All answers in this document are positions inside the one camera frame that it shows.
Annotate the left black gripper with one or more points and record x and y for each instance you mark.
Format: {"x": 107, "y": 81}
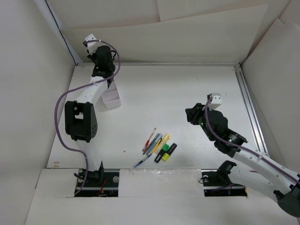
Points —
{"x": 92, "y": 57}

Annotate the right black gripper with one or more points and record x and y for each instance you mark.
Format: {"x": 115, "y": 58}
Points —
{"x": 193, "y": 113}

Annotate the red gel pen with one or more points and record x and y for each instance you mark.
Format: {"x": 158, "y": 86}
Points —
{"x": 148, "y": 141}

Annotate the light blue pen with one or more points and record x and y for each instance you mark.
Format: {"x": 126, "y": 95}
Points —
{"x": 153, "y": 145}

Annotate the blue ballpoint pen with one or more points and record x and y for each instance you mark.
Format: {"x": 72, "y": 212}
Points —
{"x": 143, "y": 160}

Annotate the grey black pen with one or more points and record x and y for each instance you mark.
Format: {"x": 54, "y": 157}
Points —
{"x": 154, "y": 139}

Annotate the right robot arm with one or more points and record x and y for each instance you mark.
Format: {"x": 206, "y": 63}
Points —
{"x": 266, "y": 176}

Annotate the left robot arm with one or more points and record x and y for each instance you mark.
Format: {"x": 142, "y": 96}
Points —
{"x": 80, "y": 117}

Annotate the white compartment organizer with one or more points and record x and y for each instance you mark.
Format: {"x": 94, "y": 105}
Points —
{"x": 111, "y": 97}

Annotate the pale yellow highlighter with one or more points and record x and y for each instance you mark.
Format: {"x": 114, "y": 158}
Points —
{"x": 162, "y": 143}

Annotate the green black highlighter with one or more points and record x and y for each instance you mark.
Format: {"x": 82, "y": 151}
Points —
{"x": 161, "y": 153}

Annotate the yellow black highlighter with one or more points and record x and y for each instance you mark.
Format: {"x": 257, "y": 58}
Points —
{"x": 169, "y": 152}

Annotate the aluminium rail back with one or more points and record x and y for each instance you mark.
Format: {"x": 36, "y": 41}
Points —
{"x": 213, "y": 64}

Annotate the aluminium rail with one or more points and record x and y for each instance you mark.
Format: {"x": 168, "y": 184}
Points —
{"x": 213, "y": 64}
{"x": 254, "y": 123}

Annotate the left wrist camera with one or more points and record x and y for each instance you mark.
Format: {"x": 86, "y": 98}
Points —
{"x": 91, "y": 43}

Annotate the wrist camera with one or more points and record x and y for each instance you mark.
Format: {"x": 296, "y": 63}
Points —
{"x": 215, "y": 101}
{"x": 91, "y": 43}

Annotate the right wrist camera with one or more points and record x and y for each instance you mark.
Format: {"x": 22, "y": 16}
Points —
{"x": 215, "y": 101}

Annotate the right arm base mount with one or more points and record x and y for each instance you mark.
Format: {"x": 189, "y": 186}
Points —
{"x": 216, "y": 182}

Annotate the aluminium rail right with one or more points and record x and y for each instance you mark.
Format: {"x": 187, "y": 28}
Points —
{"x": 254, "y": 123}

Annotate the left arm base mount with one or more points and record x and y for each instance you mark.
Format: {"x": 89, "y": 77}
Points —
{"x": 100, "y": 183}

